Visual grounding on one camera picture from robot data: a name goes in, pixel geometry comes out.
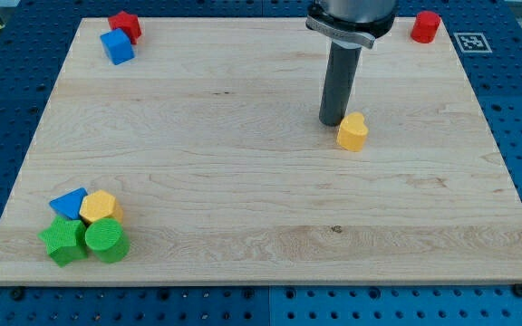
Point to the yellow heart block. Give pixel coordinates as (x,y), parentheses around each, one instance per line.
(352,132)

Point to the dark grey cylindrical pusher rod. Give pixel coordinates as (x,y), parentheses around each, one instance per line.
(338,83)

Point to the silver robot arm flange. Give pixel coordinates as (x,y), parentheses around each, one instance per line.
(352,24)

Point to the light wooden board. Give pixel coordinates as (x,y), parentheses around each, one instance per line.
(210,140)

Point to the yellow hexagon block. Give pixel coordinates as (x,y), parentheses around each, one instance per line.
(98,205)

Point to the green cylinder block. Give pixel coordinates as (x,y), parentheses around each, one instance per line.
(107,240)

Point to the blue cube block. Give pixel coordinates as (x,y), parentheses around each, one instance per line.
(117,46)

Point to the red star block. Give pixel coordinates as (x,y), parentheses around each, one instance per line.
(129,23)

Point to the blue triangle block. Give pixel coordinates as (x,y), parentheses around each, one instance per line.
(68,205)

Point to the green star block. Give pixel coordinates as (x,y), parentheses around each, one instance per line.
(64,240)

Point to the red cylinder block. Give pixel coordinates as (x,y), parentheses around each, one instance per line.
(425,27)

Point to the white fiducial marker tag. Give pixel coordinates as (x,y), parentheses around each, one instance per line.
(470,42)

